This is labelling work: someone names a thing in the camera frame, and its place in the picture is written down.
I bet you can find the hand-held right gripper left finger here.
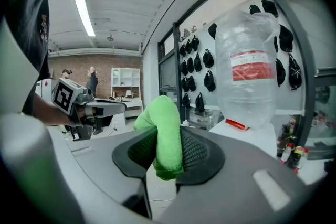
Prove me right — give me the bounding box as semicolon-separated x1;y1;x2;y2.
66;125;158;220

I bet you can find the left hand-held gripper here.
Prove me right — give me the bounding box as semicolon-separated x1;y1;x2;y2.
51;77;128;142

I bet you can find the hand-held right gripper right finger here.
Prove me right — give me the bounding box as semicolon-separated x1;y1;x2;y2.
156;125;312;224

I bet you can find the white water dispenser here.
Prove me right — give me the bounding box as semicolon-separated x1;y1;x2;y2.
208;118;279;158

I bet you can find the green cleaning cloth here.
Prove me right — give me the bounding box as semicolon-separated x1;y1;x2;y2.
133;94;184;182

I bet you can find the person's left forearm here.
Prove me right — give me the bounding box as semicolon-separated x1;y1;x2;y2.
33;93;71;126

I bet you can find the person's left hand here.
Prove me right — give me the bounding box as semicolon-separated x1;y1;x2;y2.
78;106;94;124

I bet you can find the white shelf desk unit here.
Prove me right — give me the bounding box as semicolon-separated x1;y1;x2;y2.
93;67;144;119

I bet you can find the cluster of condiment bottles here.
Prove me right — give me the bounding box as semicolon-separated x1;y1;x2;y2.
277;115;310;174

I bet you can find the white pegboard panel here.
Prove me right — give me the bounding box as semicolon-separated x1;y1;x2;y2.
178;0;307;116

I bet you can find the ceiling tube light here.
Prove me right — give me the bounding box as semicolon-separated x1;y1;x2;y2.
74;0;97;38

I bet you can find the group of black caps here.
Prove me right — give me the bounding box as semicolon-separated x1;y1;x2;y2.
178;0;303;114

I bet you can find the person in blue mask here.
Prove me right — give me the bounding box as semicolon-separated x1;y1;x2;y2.
4;0;55;116

